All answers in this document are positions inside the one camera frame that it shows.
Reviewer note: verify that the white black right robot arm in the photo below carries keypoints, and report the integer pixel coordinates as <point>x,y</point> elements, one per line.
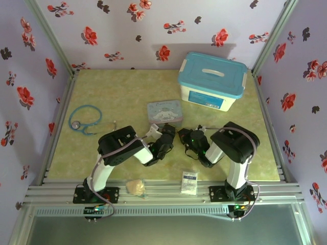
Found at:
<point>235,143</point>

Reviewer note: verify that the aluminium frame post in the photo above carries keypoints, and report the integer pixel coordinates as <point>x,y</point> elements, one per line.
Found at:
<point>274,35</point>
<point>51,38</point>

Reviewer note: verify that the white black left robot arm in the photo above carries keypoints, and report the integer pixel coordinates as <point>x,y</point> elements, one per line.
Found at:
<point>120,146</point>

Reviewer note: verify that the small circuit board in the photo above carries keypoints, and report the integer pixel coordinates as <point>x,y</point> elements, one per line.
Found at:
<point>238,207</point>
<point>95,210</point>

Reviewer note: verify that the beige plastic bag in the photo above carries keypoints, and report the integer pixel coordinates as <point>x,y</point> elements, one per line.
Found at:
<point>135,187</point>

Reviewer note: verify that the aluminium side rail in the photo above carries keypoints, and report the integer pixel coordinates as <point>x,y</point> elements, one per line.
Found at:
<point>62,114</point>
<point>270,127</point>

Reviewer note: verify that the cartoon dog tin box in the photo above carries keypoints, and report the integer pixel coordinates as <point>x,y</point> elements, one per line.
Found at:
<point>164,112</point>

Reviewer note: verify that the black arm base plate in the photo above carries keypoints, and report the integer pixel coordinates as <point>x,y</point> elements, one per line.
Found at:
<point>217,194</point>
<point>113,195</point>

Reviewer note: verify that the blue lidded white storage box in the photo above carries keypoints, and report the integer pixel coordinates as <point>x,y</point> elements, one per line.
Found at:
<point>212,76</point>

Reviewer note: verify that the blue stethoscope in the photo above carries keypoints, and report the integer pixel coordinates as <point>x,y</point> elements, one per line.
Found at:
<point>85,125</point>

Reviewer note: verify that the aluminium frame rail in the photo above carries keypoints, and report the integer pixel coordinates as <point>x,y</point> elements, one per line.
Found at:
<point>163,197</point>

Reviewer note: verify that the white sachet with blue label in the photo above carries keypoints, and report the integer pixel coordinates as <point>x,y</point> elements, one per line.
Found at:
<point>189,183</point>

